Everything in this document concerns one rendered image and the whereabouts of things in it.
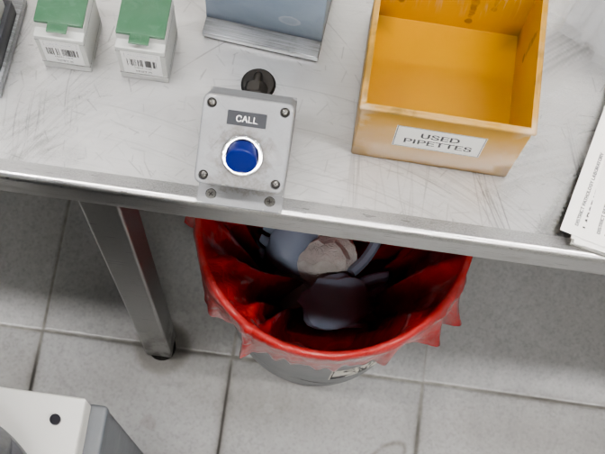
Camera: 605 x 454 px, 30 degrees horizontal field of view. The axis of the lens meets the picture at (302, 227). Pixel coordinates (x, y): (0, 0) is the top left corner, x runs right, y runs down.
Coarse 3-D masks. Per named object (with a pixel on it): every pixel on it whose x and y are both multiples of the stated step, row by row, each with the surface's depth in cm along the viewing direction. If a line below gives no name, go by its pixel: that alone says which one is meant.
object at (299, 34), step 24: (216, 0) 92; (240, 0) 92; (264, 0) 91; (288, 0) 90; (312, 0) 89; (216, 24) 95; (240, 24) 95; (264, 24) 95; (288, 24) 94; (312, 24) 93; (264, 48) 95; (288, 48) 95; (312, 48) 95
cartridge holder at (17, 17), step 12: (12, 0) 95; (24, 0) 95; (12, 12) 93; (24, 12) 96; (0, 24) 92; (12, 24) 94; (0, 36) 91; (12, 36) 94; (0, 48) 92; (12, 48) 94; (0, 60) 92; (0, 72) 93; (0, 84) 92; (0, 96) 93
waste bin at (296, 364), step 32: (192, 224) 151; (224, 224) 147; (224, 256) 137; (256, 256) 162; (384, 256) 165; (416, 256) 154; (448, 256) 142; (224, 288) 135; (256, 288) 146; (288, 288) 159; (416, 288) 148; (448, 288) 136; (224, 320) 146; (256, 320) 135; (288, 320) 158; (384, 320) 154; (416, 320) 135; (448, 320) 143; (256, 352) 162; (288, 352) 133; (320, 352) 132; (352, 352) 132; (384, 352) 134; (320, 384) 171
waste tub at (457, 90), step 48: (384, 0) 94; (432, 0) 93; (480, 0) 92; (528, 0) 91; (384, 48) 96; (432, 48) 96; (480, 48) 96; (528, 48) 90; (384, 96) 94; (432, 96) 94; (480, 96) 95; (528, 96) 87; (384, 144) 90; (432, 144) 89; (480, 144) 88
